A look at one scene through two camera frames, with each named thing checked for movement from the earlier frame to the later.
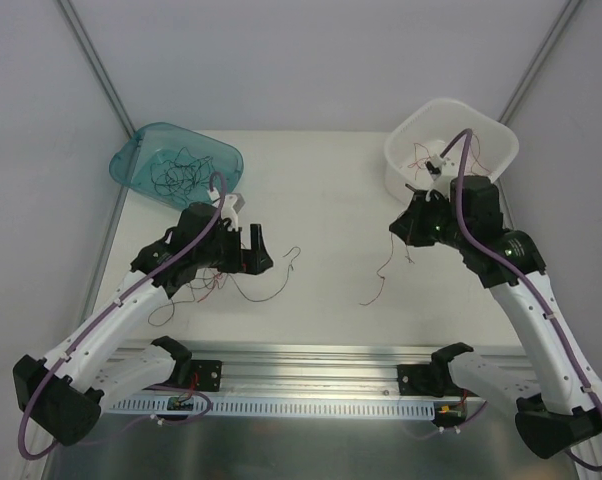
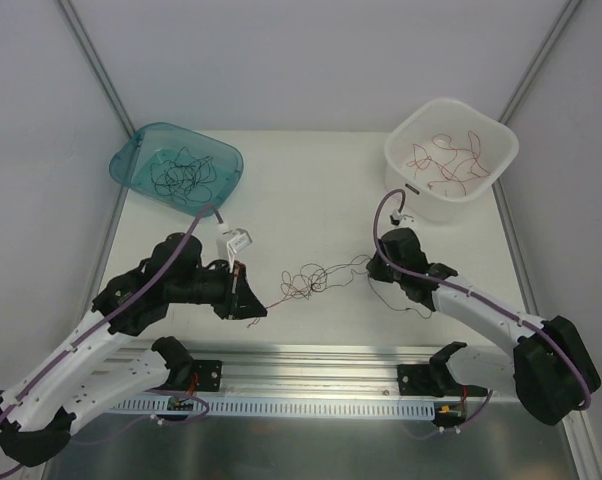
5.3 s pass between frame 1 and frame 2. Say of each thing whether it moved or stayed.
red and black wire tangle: moved
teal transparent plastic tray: stayed
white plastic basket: stayed
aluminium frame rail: stayed
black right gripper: moved
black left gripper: moved
